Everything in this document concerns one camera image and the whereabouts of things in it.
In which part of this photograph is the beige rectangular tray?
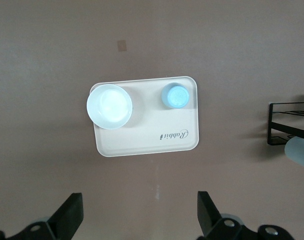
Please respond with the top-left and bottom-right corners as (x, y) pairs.
(89, 75), (199, 158)

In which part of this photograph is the white bowl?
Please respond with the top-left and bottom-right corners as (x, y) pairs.
(86, 84), (133, 130)

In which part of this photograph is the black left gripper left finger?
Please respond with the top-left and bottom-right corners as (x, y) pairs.
(0, 192), (83, 240)

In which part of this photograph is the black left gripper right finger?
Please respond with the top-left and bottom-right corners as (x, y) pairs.
(197, 191), (296, 240)

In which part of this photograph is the light blue cup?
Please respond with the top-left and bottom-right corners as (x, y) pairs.
(161, 82), (191, 110)

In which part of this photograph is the grey cup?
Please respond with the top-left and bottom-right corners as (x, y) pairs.
(284, 136), (304, 172)

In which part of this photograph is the black wire cup rack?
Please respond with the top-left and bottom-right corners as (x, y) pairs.
(267, 94), (304, 146)

